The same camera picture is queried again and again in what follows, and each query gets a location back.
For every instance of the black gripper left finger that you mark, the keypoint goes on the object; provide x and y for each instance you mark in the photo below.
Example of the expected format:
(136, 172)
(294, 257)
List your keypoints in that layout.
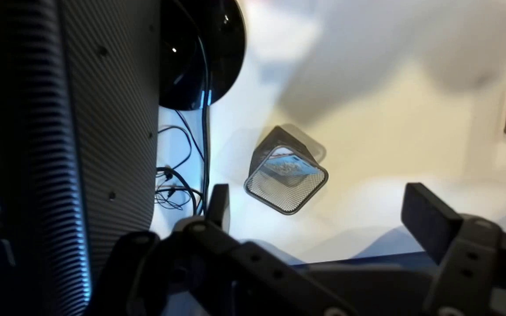
(253, 274)

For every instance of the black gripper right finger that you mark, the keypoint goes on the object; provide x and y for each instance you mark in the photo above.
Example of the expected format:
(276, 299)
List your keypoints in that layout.
(464, 257)

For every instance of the black computer monitor with stand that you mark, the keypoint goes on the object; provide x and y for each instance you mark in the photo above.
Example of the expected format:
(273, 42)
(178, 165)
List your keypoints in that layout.
(106, 116)

